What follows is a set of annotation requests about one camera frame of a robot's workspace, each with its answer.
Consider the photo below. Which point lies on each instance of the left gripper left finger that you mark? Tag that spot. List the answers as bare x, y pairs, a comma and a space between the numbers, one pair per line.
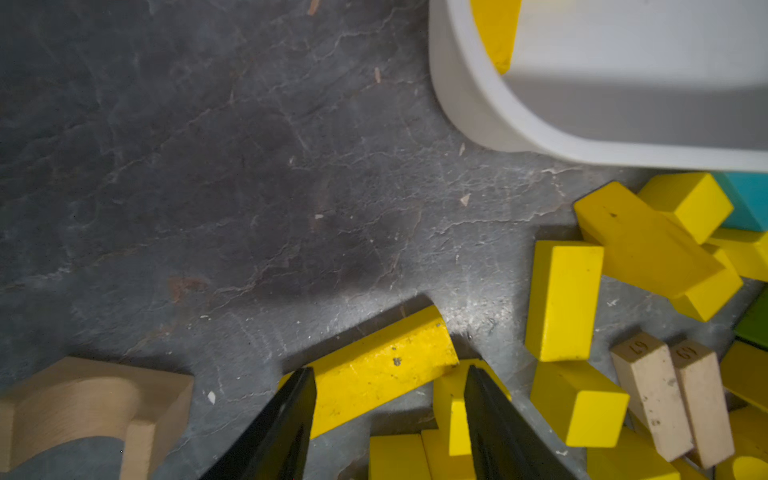
275, 445

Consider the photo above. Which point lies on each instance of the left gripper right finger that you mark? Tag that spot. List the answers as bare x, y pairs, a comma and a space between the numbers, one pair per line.
504, 445

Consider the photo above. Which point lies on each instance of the yellow cube block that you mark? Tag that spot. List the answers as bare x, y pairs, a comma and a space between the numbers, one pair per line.
581, 405

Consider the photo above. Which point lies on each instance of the left natural wooden plank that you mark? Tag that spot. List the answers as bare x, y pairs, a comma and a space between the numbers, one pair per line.
645, 371

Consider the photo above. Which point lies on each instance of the natural wooden plank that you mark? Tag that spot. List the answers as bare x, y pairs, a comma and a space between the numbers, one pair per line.
698, 373
645, 371

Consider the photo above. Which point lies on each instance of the yellow upright rectangular block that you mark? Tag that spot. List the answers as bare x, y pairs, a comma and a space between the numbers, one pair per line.
563, 300

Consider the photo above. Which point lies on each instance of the right natural wooden plank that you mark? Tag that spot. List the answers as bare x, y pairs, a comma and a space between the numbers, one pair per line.
698, 373

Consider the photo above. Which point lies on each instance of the wooden arch block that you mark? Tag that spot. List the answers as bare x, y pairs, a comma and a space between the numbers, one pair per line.
78, 398

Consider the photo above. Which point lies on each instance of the teal triangular block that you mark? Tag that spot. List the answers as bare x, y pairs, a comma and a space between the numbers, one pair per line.
748, 194

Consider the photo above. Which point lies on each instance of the white plastic tub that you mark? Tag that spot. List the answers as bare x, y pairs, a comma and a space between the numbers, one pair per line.
656, 84

